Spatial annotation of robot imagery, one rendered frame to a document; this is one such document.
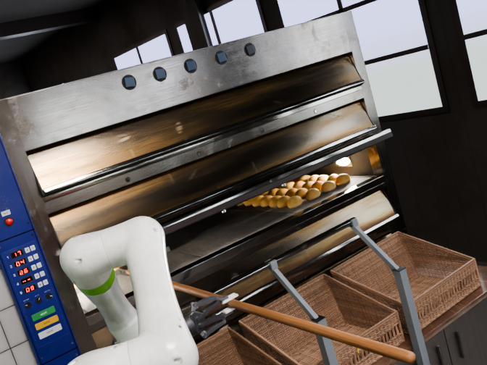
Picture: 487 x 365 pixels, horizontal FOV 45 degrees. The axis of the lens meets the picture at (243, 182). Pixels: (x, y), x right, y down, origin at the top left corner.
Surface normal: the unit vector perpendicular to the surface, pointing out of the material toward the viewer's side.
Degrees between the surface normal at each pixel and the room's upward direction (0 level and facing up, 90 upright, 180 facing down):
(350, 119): 70
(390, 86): 90
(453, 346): 90
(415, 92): 90
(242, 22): 90
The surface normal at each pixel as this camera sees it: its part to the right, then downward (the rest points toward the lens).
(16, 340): 0.54, -0.01
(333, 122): 0.41, -0.33
